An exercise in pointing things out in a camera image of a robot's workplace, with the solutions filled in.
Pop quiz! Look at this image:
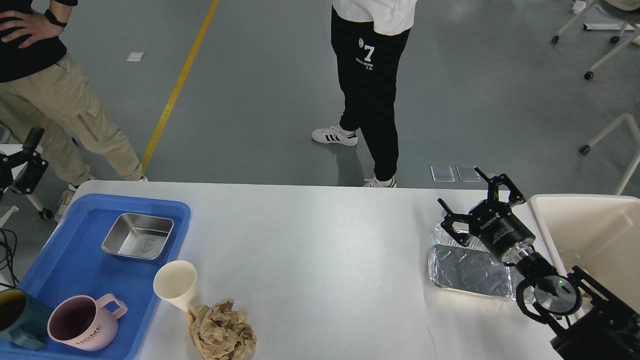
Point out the pink HOME mug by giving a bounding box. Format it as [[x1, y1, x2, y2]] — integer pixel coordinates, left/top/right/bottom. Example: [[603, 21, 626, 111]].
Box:
[[46, 293, 128, 352]]

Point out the cream paper cup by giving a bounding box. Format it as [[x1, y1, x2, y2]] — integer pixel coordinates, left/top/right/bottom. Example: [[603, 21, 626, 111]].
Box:
[[153, 260, 204, 312]]

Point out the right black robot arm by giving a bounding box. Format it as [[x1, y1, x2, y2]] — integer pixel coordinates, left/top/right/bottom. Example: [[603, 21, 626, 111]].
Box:
[[438, 167, 640, 360]]

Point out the crumpled brown paper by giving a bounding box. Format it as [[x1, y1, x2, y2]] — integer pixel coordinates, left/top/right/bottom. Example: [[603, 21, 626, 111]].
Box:
[[186, 298, 258, 360]]

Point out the person in black joggers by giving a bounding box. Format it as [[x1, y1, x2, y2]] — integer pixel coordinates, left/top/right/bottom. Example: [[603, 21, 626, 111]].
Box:
[[311, 0, 417, 188]]

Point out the right floor plate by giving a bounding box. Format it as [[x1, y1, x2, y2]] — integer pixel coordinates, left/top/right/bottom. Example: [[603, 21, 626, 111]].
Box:
[[455, 165, 482, 183]]

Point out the left floor plate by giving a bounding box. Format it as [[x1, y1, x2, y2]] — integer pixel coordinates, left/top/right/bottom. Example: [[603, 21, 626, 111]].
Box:
[[430, 165, 456, 183]]

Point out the teal mug in tray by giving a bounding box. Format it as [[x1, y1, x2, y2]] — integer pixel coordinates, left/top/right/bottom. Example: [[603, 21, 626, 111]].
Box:
[[0, 288, 53, 351]]

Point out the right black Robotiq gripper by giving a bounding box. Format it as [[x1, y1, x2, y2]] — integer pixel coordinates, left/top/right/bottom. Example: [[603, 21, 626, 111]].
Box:
[[437, 167, 536, 263]]

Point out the white side table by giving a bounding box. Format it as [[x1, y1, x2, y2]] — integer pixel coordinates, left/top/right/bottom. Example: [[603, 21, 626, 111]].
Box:
[[0, 143, 54, 228]]

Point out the person in khaki trousers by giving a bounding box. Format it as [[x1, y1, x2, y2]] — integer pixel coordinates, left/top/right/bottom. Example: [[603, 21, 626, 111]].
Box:
[[0, 0, 147, 221]]

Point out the floor plate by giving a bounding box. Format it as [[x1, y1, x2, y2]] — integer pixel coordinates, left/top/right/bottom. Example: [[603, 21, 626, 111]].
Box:
[[430, 165, 456, 183], [455, 165, 482, 183]]

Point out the aluminium foil tray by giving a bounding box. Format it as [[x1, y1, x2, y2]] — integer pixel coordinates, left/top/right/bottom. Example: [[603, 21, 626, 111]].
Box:
[[428, 223, 524, 299]]

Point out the blue plastic tray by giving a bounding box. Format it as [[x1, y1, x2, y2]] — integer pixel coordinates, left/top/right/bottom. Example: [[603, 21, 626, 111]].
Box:
[[0, 193, 191, 360]]

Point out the beige plastic bin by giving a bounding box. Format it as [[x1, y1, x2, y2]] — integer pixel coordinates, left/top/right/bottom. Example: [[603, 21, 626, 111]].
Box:
[[528, 194, 640, 312]]

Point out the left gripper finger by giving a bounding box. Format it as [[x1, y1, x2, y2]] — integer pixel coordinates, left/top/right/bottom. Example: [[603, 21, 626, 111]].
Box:
[[0, 127, 49, 195]]

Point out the square metal tin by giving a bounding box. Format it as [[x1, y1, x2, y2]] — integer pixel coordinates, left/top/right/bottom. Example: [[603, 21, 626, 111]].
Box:
[[102, 213, 174, 263]]

